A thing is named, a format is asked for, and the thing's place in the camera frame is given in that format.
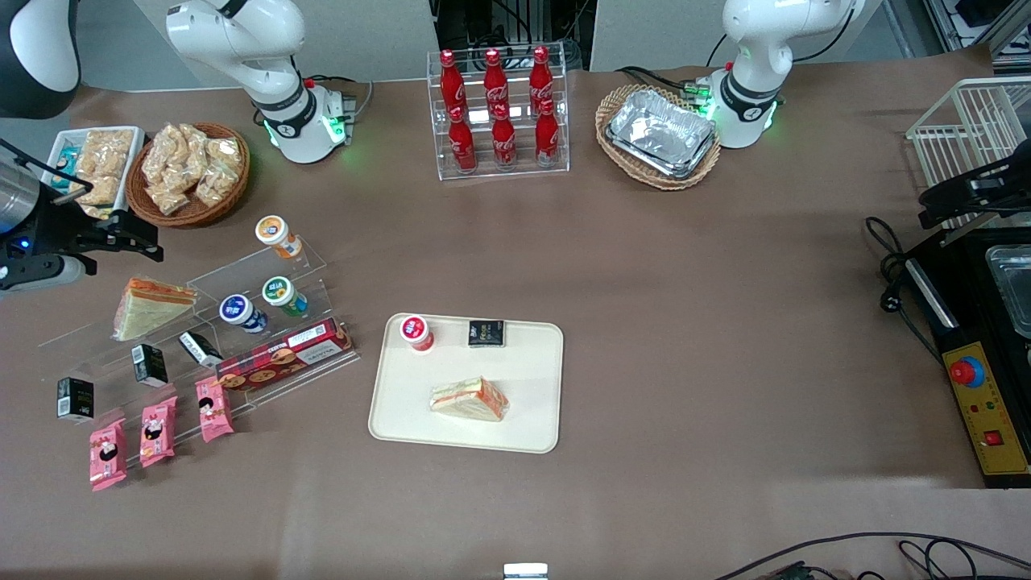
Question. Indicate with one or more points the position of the pink snack packet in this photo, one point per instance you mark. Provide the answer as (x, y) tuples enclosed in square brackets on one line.
[(214, 411), (107, 455), (157, 432)]

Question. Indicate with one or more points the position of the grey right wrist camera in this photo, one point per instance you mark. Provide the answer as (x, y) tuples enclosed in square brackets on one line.
[(40, 274)]

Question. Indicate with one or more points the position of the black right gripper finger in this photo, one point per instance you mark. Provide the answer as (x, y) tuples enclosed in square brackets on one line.
[(135, 227), (121, 246)]

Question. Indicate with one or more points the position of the blue gum bottle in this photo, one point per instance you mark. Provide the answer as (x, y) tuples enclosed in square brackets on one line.
[(234, 308)]

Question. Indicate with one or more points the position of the red cola bottle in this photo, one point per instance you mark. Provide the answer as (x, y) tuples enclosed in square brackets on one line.
[(494, 80), (547, 138), (540, 79), (451, 80), (504, 143), (462, 145)]

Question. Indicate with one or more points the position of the white rectangular snack tray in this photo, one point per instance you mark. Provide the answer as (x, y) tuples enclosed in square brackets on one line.
[(138, 143)]

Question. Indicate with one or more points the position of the teal snack packet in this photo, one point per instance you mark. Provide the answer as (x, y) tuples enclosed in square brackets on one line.
[(68, 165)]

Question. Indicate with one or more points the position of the steel food container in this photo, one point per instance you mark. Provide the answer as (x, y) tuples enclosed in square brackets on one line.
[(1015, 290)]

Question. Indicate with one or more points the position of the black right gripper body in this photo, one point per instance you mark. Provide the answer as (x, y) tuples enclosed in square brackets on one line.
[(58, 228)]

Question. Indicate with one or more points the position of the small black snack box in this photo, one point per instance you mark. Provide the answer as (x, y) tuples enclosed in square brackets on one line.
[(486, 333), (197, 348), (75, 399), (149, 364)]

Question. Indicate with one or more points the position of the aluminium foil tray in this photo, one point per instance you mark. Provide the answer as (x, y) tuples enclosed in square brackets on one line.
[(685, 167), (660, 125)]

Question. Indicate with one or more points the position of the clear acrylic bottle rack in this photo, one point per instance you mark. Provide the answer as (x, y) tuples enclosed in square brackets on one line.
[(483, 173)]

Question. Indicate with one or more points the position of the red lid yogurt cup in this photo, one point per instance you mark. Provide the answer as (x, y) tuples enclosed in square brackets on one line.
[(415, 330)]

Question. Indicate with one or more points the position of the triangle sandwich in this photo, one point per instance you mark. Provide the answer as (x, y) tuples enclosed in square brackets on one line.
[(471, 400), (149, 310)]

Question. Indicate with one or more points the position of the green gum bottle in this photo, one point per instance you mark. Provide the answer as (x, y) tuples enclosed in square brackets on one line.
[(278, 290)]

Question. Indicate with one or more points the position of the red tartan shortbread box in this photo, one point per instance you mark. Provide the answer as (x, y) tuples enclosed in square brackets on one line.
[(282, 354)]

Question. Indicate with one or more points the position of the round wicker basket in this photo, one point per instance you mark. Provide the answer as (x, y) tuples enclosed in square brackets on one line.
[(189, 219)]

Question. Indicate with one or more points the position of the beige plastic serving tray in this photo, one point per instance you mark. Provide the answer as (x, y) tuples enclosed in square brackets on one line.
[(403, 419)]

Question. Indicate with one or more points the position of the orange gum bottle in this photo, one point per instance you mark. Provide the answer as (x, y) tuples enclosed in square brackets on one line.
[(272, 230)]

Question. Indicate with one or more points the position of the clear rice cracker packet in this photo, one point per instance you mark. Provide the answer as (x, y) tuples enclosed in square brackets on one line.
[(189, 157), (161, 153), (106, 151), (224, 153), (213, 187), (93, 209), (97, 189), (167, 197)]

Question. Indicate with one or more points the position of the clear acrylic tiered stand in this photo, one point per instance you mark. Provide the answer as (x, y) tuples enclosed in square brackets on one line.
[(310, 259)]

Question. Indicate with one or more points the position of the aluminium frame shelf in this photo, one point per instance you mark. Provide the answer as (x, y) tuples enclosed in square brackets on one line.
[(966, 24)]

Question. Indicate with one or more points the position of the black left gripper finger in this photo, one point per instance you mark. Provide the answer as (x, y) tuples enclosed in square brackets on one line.
[(995, 205), (946, 213)]

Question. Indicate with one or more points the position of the oval wicker basket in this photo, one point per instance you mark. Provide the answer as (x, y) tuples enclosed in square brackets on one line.
[(644, 179)]

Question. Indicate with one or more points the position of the black tray sealing machine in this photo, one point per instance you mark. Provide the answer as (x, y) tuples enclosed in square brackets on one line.
[(966, 322)]

